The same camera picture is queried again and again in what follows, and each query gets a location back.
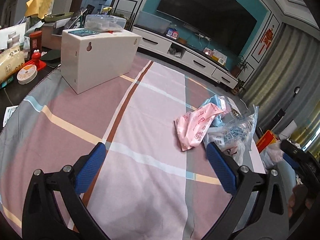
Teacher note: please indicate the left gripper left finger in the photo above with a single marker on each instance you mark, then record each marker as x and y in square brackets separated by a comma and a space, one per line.
[42, 218]

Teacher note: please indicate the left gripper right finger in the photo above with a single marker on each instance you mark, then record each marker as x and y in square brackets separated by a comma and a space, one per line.
[268, 218]

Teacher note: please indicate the clear printed zip bag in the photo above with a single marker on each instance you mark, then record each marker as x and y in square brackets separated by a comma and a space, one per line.
[235, 137]

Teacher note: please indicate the pink printed wrapper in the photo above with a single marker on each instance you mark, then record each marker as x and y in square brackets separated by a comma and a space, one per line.
[193, 126]

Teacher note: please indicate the white trash bag on floor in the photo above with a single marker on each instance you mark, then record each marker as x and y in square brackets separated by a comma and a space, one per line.
[271, 155]

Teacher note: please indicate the black trash bin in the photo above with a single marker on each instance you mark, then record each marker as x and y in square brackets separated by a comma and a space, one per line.
[304, 164]

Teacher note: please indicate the person right hand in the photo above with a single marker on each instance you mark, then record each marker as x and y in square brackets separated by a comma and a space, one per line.
[296, 198]

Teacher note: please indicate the red orange carton box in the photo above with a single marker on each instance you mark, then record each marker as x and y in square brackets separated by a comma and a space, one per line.
[268, 138]

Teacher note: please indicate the round white tape roll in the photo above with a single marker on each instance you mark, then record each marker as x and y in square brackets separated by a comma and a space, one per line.
[27, 74]

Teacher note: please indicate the white storage box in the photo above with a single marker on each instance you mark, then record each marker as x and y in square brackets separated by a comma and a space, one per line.
[89, 59]

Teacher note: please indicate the potted plant by cabinet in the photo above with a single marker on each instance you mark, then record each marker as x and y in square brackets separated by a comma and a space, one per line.
[241, 66]

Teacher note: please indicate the red chinese knot decoration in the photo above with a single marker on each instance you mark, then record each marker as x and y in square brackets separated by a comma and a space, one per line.
[266, 39]

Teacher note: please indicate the clear plastic container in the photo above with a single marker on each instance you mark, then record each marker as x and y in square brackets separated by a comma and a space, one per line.
[103, 23]

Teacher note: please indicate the white tv cabinet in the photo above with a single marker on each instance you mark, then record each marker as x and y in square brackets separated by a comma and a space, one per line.
[184, 55]

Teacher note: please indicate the yellow cloth on shelf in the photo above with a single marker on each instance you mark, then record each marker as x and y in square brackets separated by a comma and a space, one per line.
[39, 8]

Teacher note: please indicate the large black television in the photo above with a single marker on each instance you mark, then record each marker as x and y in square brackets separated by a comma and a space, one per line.
[226, 22]

